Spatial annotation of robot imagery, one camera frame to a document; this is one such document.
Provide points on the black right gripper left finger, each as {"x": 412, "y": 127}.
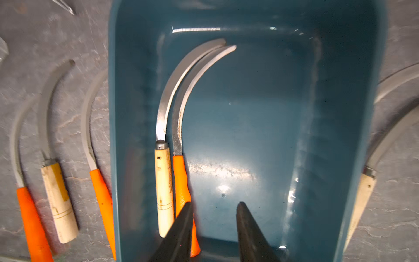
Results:
{"x": 176, "y": 246}

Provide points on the thin orange handle sickle right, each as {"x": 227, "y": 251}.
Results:
{"x": 395, "y": 80}

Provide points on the orange handle sickle group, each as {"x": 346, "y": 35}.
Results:
{"x": 182, "y": 192}

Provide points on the bagged blue face masks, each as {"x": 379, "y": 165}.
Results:
{"x": 4, "y": 51}

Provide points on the teal plastic storage bin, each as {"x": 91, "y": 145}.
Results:
{"x": 281, "y": 123}

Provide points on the orange handle sickle far left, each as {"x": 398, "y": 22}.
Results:
{"x": 37, "y": 241}

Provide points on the wooden handle sickle group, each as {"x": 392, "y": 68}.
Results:
{"x": 164, "y": 192}

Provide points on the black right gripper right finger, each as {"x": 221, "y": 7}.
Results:
{"x": 253, "y": 246}

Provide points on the wooden handle sickle right side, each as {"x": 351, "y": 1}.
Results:
{"x": 368, "y": 176}

